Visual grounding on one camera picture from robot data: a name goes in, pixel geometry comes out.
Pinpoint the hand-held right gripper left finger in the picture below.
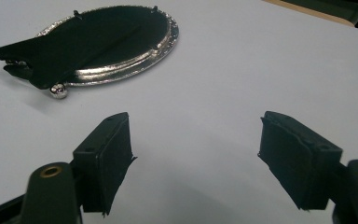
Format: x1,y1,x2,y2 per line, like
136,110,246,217
72,111,138,217

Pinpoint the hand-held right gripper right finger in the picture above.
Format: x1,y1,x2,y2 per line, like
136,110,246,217
256,110,344,211

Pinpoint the oval silver-framed mirror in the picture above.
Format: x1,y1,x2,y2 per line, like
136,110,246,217
0,4,180,100

